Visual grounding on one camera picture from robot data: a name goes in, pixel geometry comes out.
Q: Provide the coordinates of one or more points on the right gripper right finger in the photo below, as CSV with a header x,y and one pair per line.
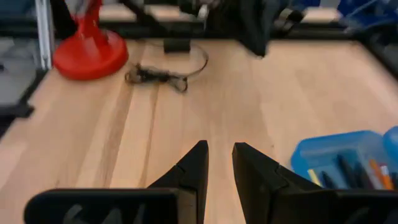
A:
x,y
258,189

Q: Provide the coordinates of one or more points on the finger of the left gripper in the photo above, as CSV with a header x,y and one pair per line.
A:
x,y
248,25
265,28

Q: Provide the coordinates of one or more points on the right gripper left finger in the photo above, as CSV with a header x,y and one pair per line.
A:
x,y
189,180

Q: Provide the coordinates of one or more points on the yellow highlighter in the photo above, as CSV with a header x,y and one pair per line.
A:
x,y
314,177

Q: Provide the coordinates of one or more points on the black pen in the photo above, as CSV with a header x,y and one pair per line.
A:
x,y
327,181
362,175
346,169

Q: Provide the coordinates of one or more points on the orange pencil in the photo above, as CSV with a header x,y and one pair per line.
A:
x,y
377,174
387,179

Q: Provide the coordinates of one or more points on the blue plastic supply box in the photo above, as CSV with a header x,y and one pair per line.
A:
x,y
326,149

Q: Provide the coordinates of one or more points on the blue storage bin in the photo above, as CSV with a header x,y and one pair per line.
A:
x,y
367,12

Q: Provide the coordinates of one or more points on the red desk lamp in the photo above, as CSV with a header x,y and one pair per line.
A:
x,y
90,56

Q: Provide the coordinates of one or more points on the silver aluminium profile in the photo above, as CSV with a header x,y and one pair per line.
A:
x,y
44,37

